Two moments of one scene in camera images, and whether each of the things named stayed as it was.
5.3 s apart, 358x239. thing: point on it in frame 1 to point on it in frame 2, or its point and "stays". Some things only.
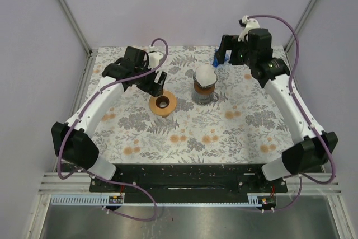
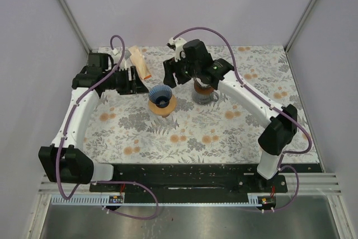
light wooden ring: x=167 y=97 stays
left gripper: x=152 y=88 to x=128 y=88
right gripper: x=230 y=42 to x=170 y=67
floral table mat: x=206 y=114 stays
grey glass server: x=205 y=99 stays
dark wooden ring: x=206 y=90 stays
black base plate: x=188 y=178 stays
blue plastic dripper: x=215 y=62 to x=160 y=94
